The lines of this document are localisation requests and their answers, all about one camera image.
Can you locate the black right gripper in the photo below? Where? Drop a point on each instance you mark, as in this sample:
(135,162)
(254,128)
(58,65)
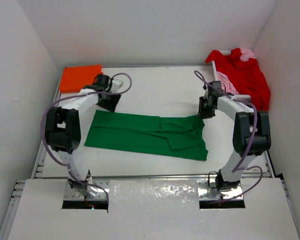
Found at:
(202,113)

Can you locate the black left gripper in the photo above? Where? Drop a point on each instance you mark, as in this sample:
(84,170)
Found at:
(116,98)

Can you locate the orange t shirt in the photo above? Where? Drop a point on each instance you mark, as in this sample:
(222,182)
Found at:
(74,78)

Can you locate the green t shirt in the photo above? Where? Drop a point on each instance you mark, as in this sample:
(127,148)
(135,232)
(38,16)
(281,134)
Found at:
(179,137)

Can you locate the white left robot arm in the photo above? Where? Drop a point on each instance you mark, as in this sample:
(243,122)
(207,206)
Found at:
(60,126)

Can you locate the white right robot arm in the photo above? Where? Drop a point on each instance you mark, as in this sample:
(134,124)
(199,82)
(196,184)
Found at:
(251,131)

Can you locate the pink t shirt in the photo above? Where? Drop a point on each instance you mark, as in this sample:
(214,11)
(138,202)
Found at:
(226,84)

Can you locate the white plastic bin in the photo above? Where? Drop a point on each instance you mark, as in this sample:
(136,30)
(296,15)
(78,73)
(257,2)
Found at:
(246,54)

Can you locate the red t shirt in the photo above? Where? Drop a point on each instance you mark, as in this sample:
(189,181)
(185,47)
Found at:
(246,76)

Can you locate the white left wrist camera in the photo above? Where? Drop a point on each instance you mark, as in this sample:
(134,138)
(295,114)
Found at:
(116,84)

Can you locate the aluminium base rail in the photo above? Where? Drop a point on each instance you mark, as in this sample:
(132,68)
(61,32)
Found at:
(203,185)

